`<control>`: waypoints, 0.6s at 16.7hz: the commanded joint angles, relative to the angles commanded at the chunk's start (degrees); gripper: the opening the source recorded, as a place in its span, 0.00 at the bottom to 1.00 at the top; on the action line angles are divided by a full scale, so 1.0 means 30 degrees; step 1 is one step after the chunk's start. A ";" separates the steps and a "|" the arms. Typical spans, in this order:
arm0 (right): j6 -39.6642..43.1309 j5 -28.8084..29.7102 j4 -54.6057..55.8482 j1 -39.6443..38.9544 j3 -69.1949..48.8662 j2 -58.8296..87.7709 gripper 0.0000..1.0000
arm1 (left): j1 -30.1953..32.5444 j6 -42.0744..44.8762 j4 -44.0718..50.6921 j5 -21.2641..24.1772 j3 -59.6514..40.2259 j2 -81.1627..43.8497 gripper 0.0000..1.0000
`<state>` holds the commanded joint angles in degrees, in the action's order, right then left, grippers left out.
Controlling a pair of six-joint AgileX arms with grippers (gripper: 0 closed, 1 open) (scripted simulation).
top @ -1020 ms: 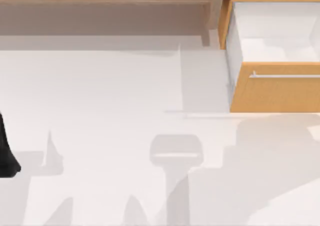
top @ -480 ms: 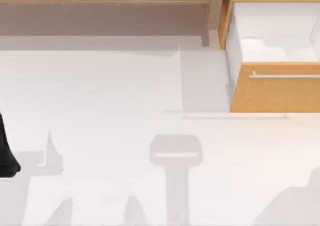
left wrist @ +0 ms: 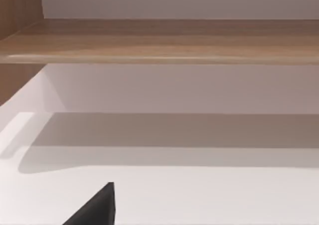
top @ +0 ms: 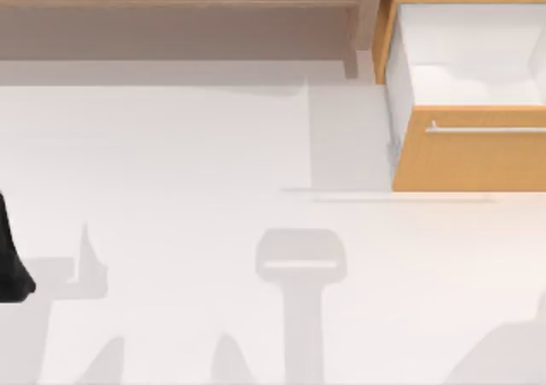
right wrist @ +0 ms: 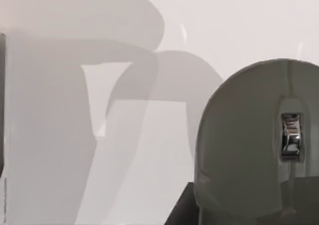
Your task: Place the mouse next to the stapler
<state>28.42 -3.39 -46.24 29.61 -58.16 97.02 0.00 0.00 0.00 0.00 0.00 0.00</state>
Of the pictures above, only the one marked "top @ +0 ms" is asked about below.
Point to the wooden open shelf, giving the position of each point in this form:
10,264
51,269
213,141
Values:
179,13

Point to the open drawer with white inside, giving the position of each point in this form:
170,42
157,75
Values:
469,56

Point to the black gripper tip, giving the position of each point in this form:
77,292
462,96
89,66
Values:
10,265

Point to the pale wooden drawer front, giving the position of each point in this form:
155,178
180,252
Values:
469,163

